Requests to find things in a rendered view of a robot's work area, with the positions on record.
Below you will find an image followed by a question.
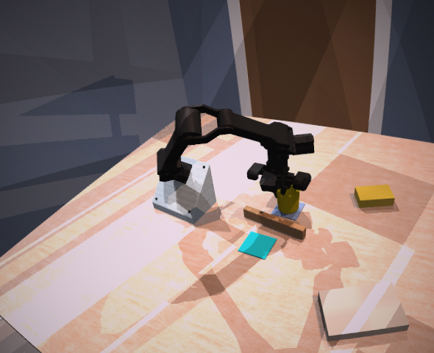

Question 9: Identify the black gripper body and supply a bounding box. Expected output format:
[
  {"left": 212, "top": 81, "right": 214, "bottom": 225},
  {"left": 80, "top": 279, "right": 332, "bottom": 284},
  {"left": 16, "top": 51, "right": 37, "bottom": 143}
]
[{"left": 247, "top": 155, "right": 311, "bottom": 191}]

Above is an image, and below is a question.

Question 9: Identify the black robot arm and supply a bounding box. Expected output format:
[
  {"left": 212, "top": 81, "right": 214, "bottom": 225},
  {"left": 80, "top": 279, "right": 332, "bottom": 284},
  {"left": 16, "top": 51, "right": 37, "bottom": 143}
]
[{"left": 157, "top": 104, "right": 314, "bottom": 193}]

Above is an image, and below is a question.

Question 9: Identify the yellow rectangular block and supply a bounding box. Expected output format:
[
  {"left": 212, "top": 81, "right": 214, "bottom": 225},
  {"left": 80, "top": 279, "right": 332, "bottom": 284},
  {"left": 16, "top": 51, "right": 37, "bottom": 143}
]
[{"left": 355, "top": 185, "right": 395, "bottom": 208}]

